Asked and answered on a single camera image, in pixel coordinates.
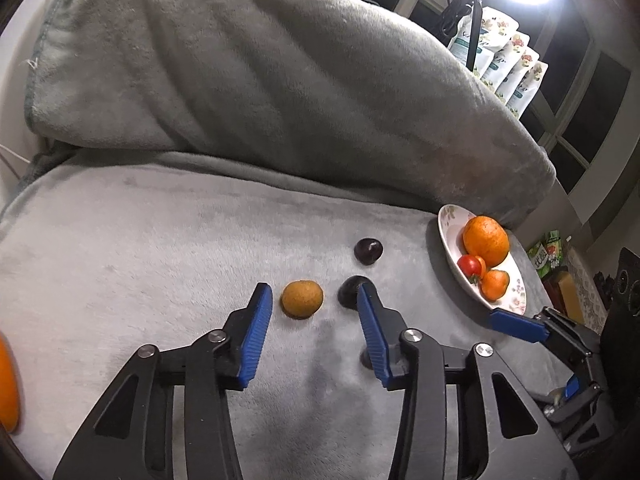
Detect yellowish box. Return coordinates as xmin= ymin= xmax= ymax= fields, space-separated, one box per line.
xmin=542 ymin=270 xmax=587 ymax=327

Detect white cable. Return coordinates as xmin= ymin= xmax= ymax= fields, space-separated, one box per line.
xmin=0 ymin=142 xmax=32 ymax=167

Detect floral white plate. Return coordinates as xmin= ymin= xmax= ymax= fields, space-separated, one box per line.
xmin=438 ymin=204 xmax=529 ymax=317

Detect grey covered cushion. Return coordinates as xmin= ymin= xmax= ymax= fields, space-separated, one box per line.
xmin=22 ymin=0 xmax=559 ymax=229

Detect mottled orange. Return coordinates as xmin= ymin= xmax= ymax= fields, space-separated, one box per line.
xmin=462 ymin=215 xmax=511 ymax=269

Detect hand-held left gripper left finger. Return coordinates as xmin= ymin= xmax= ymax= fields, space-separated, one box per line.
xmin=52 ymin=282 xmax=274 ymax=480

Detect green snack packet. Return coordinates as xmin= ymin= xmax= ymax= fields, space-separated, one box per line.
xmin=527 ymin=230 xmax=566 ymax=282

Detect window frame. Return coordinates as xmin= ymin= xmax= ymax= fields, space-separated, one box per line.
xmin=345 ymin=0 xmax=640 ymax=241

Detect large smooth orange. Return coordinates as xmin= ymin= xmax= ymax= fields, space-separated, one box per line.
xmin=0 ymin=335 xmax=21 ymax=434

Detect grey fleece blanket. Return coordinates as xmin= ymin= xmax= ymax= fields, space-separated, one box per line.
xmin=0 ymin=152 xmax=582 ymax=480

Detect red tomato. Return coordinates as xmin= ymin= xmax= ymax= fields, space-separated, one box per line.
xmin=457 ymin=254 xmax=482 ymax=279

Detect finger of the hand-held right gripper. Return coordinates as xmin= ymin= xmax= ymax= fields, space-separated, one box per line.
xmin=542 ymin=375 xmax=609 ymax=427
xmin=490 ymin=306 xmax=597 ymax=362

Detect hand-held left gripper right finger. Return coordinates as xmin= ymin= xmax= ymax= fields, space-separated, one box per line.
xmin=356 ymin=284 xmax=581 ymax=480

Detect brown kiwi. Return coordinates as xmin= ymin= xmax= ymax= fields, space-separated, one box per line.
xmin=281 ymin=280 xmax=325 ymax=320

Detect floral refill pouch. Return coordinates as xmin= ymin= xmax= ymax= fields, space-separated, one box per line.
xmin=482 ymin=32 xmax=531 ymax=92
xmin=505 ymin=61 xmax=550 ymax=122
xmin=447 ymin=8 xmax=519 ymax=75
xmin=495 ymin=50 xmax=540 ymax=104

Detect black tripod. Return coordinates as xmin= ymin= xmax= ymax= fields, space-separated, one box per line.
xmin=440 ymin=0 xmax=489 ymax=72

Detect dark plum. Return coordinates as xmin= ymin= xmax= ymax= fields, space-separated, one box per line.
xmin=354 ymin=238 xmax=385 ymax=265
xmin=337 ymin=275 xmax=372 ymax=309

